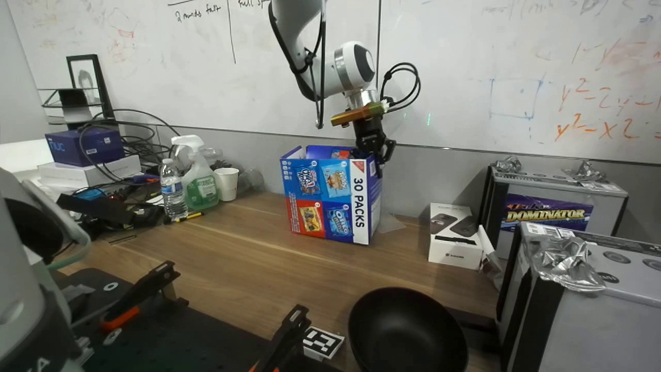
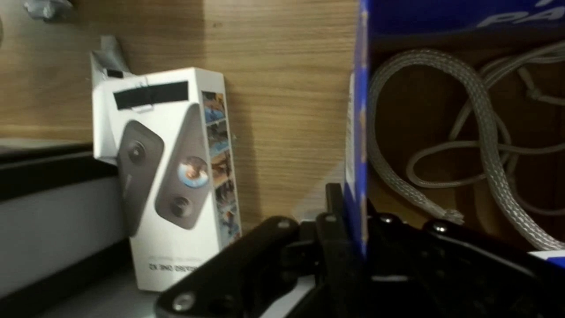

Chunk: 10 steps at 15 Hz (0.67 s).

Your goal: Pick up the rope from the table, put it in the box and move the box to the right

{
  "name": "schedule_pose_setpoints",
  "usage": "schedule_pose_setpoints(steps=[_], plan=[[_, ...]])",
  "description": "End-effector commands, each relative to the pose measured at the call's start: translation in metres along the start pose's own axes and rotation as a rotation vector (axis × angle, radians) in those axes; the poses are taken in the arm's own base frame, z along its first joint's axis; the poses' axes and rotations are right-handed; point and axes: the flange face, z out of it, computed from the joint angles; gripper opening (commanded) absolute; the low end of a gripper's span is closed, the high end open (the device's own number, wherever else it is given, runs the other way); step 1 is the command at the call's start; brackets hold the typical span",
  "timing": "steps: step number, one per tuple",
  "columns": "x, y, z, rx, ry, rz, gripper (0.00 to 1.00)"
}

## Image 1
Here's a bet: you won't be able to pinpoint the grey Dominator box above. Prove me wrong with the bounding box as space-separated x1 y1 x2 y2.
479 163 631 267

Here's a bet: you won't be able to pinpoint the black round pan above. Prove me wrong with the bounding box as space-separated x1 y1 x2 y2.
347 287 471 372

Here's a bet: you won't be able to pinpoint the black picture frame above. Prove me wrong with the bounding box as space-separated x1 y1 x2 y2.
65 53 115 122

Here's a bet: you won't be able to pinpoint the white whiteboard panel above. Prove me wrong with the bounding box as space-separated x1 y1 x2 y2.
375 0 661 168
7 0 383 143

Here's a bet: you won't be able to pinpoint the crumpled aluminium foil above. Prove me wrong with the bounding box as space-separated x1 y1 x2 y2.
490 156 527 179
522 224 607 295
565 160 616 187

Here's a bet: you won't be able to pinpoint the black orange bar clamp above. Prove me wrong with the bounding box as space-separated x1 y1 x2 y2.
99 259 181 336
248 305 315 372

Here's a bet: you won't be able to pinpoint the clear plastic water bottle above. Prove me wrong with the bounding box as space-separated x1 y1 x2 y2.
160 158 189 224

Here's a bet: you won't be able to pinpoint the black wire stand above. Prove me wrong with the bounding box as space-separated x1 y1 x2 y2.
39 85 106 130

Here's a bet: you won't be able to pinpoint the blue 30 packs carton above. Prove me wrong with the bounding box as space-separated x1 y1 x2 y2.
280 143 384 248

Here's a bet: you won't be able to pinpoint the black white fiducial tag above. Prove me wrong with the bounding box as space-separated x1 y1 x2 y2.
299 324 347 365

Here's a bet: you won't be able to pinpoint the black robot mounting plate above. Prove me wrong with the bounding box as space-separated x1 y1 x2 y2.
54 267 347 372

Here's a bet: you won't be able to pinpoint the white paper cup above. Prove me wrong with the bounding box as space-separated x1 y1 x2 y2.
212 165 241 206

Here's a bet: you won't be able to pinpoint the dark blue cardboard box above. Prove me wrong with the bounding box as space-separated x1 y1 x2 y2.
43 125 129 168

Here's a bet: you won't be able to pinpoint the grey black appliance box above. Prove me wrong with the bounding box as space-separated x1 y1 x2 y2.
495 222 661 372

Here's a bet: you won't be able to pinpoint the black electronic equipment pile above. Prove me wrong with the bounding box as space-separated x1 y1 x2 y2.
55 175 168 234

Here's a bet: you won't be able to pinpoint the white phone box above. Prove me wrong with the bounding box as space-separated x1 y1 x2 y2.
425 200 495 272

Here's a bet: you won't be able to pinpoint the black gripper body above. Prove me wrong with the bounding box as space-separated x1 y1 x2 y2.
352 114 388 152

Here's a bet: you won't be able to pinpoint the flat white box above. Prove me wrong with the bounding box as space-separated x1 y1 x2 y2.
37 154 142 192

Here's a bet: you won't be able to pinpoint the gold wrist camera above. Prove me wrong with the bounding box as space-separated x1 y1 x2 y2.
328 99 392 129

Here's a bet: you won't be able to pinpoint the black loose cables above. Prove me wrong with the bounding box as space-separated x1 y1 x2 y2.
74 108 181 185

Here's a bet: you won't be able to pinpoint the yellow black pen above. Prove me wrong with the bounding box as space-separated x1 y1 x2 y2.
168 210 206 226

